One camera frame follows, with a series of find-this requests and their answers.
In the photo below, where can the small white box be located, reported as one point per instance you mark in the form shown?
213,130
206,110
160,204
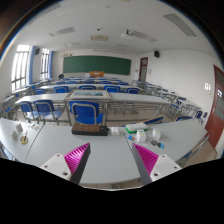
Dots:
156,134
141,136

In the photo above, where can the narrow window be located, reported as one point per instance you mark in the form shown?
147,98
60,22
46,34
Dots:
45,63

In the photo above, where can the small dark card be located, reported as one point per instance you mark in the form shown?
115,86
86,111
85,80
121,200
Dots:
153,143

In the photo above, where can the ceiling air conditioner vent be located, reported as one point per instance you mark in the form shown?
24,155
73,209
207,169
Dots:
99,37

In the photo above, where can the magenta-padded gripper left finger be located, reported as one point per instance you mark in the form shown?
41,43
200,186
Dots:
58,165

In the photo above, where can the group of blue chairs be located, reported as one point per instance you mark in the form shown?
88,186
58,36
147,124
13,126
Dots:
87,88

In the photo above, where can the group of ceiling lights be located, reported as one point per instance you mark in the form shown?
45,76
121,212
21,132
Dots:
180,24

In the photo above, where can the orange wooden lectern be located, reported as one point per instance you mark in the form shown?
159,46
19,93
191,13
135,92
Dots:
96,73

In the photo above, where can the blue chair with wooden edge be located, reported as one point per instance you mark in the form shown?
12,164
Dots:
154,120
184,118

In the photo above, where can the red-brown door with windows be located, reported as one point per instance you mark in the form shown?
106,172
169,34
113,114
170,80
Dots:
215,116

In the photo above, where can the group of grey classroom desks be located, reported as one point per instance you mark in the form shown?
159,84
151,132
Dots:
133,98

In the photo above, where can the green chalkboard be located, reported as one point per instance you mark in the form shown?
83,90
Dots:
96,65

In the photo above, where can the framed picture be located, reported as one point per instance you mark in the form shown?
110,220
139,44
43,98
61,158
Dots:
88,94

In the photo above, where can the small blue round object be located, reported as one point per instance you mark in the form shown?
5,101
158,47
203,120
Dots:
161,145

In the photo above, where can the brown power strip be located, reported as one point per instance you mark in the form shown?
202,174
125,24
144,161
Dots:
89,129

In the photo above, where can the black wall speaker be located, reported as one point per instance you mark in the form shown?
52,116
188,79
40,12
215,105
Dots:
37,51
156,54

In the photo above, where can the blue chair with metal frame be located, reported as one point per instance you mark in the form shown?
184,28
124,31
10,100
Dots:
86,111
26,108
187,155
46,108

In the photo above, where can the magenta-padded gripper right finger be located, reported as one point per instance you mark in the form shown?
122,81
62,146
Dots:
163,165

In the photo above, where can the white ceiling projector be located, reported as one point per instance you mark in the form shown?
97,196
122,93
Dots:
127,35

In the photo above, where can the large window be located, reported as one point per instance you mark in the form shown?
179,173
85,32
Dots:
20,68

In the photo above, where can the small blue card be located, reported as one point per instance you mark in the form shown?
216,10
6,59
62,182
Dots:
131,137

